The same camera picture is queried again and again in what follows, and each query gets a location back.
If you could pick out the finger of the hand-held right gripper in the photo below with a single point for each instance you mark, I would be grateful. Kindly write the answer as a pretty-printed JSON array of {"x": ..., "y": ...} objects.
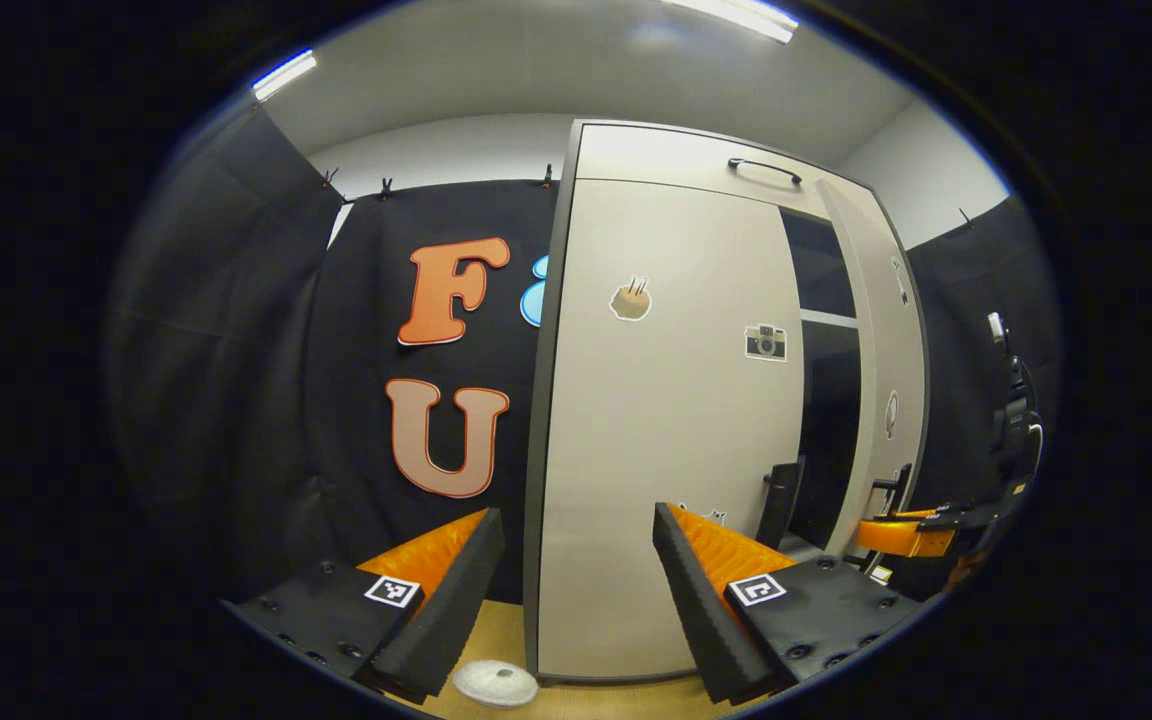
[{"x": 901, "y": 537}]

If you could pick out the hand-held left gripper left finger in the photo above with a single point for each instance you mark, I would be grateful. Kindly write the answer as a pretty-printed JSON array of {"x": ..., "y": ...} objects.
[{"x": 456, "y": 600}]

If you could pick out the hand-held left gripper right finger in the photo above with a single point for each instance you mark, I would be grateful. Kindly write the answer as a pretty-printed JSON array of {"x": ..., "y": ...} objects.
[{"x": 691, "y": 600}]

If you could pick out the beige cabinet door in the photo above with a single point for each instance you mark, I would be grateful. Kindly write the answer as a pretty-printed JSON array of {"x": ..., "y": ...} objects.
[
  {"x": 881, "y": 350},
  {"x": 656, "y": 420}
]

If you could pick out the grey double-door shoe cabinet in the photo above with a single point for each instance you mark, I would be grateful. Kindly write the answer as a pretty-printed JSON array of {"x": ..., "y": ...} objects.
[{"x": 542, "y": 450}]

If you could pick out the white cabinet shelf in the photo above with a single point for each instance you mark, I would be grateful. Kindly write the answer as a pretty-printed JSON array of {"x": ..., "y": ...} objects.
[{"x": 828, "y": 318}]

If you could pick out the white round floor disc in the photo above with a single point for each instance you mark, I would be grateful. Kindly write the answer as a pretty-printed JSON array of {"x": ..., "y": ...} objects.
[{"x": 494, "y": 684}]

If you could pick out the black backdrop cloth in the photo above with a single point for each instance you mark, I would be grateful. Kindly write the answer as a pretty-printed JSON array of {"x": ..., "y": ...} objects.
[{"x": 236, "y": 350}]

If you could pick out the large ceiling light panel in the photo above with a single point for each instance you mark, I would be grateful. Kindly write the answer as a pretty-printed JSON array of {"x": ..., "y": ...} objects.
[{"x": 736, "y": 15}]

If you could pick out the narrow ceiling light panel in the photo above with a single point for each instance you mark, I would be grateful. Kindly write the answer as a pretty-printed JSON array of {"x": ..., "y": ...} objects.
[{"x": 284, "y": 75}]

